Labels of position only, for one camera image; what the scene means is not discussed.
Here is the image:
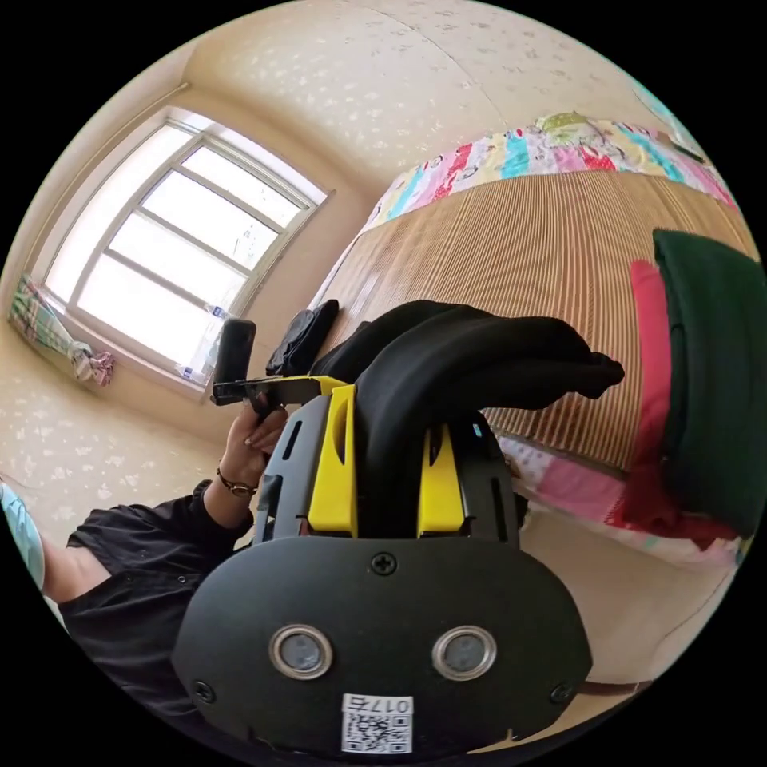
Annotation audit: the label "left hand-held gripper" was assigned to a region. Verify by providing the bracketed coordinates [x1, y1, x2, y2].
[211, 373, 351, 427]

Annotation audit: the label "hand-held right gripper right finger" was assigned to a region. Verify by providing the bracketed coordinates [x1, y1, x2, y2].
[417, 423, 466, 538]

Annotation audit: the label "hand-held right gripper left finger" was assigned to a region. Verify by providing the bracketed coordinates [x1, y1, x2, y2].
[307, 383, 360, 535]

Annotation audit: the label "black pants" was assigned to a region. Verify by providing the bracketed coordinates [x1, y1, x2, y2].
[310, 299, 626, 540]

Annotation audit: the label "person's left forearm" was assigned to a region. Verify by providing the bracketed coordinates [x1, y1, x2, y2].
[202, 468, 260, 530]

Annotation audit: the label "person's left hand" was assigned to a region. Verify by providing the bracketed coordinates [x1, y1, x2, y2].
[225, 399, 290, 491]

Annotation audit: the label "small black folded garment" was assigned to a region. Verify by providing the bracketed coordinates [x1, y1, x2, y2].
[265, 299, 341, 377]

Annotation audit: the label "window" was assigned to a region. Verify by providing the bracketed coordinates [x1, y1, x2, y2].
[37, 106, 334, 401]

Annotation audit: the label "person's body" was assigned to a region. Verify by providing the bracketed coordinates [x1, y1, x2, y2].
[0, 479, 260, 729]

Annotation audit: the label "bed with woven mat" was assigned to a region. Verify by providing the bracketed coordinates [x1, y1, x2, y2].
[308, 110, 757, 567]

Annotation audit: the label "plaid curtain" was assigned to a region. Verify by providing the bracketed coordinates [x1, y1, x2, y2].
[6, 272, 116, 389]

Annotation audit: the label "pile of clothes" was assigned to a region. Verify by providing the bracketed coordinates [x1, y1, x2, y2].
[617, 227, 767, 551]

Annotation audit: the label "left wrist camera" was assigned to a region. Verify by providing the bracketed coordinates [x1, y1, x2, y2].
[213, 318, 257, 386]

